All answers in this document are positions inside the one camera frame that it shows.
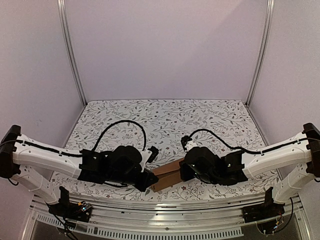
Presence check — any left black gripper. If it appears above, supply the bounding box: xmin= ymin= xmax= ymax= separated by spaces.
xmin=107 ymin=168 xmax=159 ymax=192

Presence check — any brown cardboard paper box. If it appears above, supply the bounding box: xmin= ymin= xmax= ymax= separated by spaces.
xmin=151 ymin=158 xmax=184 ymax=192

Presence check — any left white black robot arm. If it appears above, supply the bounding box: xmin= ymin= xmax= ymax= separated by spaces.
xmin=0 ymin=125 xmax=159 ymax=217

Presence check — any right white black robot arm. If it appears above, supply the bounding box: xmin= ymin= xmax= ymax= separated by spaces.
xmin=179 ymin=123 xmax=320 ymax=218

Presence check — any floral patterned table mat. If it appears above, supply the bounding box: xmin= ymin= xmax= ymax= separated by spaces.
xmin=51 ymin=99 xmax=280 ymax=202

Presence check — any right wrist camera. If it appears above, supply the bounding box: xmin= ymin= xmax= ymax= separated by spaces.
xmin=180 ymin=135 xmax=198 ymax=153

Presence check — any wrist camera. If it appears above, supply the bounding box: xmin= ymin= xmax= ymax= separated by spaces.
xmin=140 ymin=146 xmax=159 ymax=172
xmin=180 ymin=135 xmax=198 ymax=153

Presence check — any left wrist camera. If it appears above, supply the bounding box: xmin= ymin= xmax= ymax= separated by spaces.
xmin=140 ymin=146 xmax=159 ymax=172

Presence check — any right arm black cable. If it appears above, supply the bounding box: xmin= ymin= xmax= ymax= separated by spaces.
xmin=188 ymin=128 xmax=308 ymax=155

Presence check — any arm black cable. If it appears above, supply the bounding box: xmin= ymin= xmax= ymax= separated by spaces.
xmin=92 ymin=120 xmax=147 ymax=153
xmin=188 ymin=128 xmax=308 ymax=155

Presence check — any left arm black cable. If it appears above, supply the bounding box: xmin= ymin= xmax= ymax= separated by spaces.
xmin=92 ymin=120 xmax=147 ymax=153

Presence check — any aluminium front rail frame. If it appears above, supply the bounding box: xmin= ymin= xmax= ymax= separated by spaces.
xmin=21 ymin=192 xmax=313 ymax=240

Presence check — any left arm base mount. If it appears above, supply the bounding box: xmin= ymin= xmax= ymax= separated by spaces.
xmin=47 ymin=201 xmax=93 ymax=223

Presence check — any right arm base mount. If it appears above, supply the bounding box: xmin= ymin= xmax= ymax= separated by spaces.
xmin=241 ymin=202 xmax=285 ymax=223

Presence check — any right aluminium corner post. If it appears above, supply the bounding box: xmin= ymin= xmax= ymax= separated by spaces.
xmin=245 ymin=0 xmax=275 ymax=108

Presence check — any aluminium corner post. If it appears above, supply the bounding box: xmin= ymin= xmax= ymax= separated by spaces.
xmin=245 ymin=0 xmax=275 ymax=108
xmin=57 ymin=0 xmax=88 ymax=107

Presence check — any left aluminium corner post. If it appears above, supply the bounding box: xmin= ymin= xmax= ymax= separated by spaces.
xmin=57 ymin=0 xmax=88 ymax=107

